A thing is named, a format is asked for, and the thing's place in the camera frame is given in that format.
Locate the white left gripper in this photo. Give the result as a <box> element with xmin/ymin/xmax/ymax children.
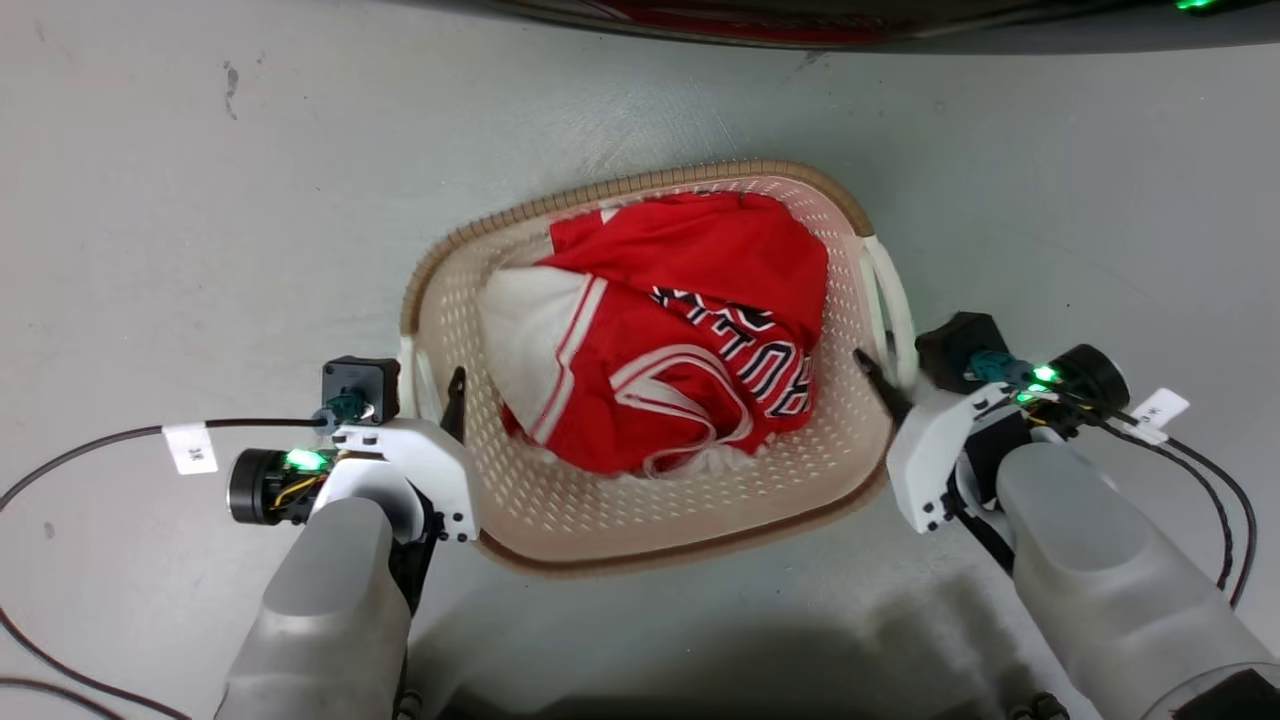
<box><xmin>312</xmin><ymin>366</ymin><xmax>480</xmax><ymax>547</ymax></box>

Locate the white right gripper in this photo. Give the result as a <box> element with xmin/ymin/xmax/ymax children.
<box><xmin>852</xmin><ymin>348</ymin><xmax>1014</xmax><ymax>535</ymax></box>

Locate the beige perforated plastic laundry basket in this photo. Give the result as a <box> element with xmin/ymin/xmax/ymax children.
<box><xmin>398</xmin><ymin>158</ymin><xmax>919</xmax><ymax>579</ymax></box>

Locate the red and white sports jersey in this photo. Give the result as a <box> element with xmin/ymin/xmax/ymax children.
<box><xmin>478</xmin><ymin>192</ymin><xmax>831</xmax><ymax>479</ymax></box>

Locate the dark red-edged machine base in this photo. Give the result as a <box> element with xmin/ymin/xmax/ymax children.
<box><xmin>400</xmin><ymin>0</ymin><xmax>1280</xmax><ymax>51</ymax></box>

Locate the white cable label tag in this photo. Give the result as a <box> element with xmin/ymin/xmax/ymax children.
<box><xmin>1132</xmin><ymin>388</ymin><xmax>1191</xmax><ymax>446</ymax></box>
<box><xmin>162</xmin><ymin>422</ymin><xmax>219</xmax><ymax>476</ymax></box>

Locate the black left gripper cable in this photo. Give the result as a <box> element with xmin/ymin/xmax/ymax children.
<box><xmin>0</xmin><ymin>418</ymin><xmax>329</xmax><ymax>513</ymax></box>

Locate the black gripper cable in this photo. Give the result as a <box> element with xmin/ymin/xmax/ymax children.
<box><xmin>1095</xmin><ymin>405</ymin><xmax>1259</xmax><ymax>609</ymax></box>
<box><xmin>0</xmin><ymin>418</ymin><xmax>329</xmax><ymax>513</ymax></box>

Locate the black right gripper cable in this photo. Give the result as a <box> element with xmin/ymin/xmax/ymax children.
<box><xmin>1095</xmin><ymin>405</ymin><xmax>1259</xmax><ymax>609</ymax></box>

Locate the black floor cable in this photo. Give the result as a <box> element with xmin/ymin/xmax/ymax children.
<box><xmin>0</xmin><ymin>605</ymin><xmax>193</xmax><ymax>720</ymax></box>

